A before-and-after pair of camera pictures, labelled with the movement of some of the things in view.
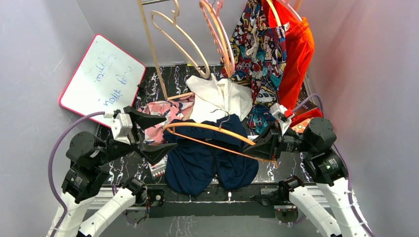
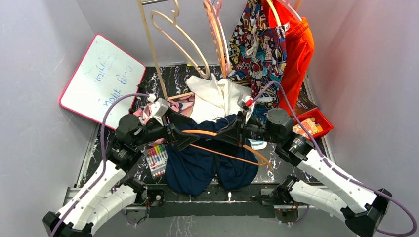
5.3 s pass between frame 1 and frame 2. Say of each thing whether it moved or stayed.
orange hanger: moved
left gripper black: moved
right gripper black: moved
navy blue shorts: stayed
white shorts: stayed
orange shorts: stayed
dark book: stayed
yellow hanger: stayed
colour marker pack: stayed
